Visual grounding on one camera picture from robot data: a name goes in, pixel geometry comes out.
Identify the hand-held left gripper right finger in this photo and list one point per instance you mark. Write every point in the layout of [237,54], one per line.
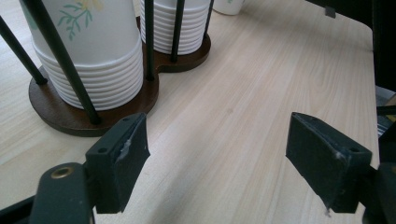
[323,161]

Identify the brown double cup holder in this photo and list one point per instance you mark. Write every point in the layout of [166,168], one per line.
[62,121]

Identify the single white floral cup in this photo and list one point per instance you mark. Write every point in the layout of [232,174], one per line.
[229,6]

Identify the metal floor rail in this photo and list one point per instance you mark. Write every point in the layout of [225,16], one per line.
[384,97]

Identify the stack of white paper cups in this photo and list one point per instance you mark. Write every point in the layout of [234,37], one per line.
[102,40]
[162,31]

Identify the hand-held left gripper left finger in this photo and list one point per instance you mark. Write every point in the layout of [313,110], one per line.
[116,168]

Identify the grey tape piece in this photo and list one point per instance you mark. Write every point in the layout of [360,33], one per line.
[330,11]

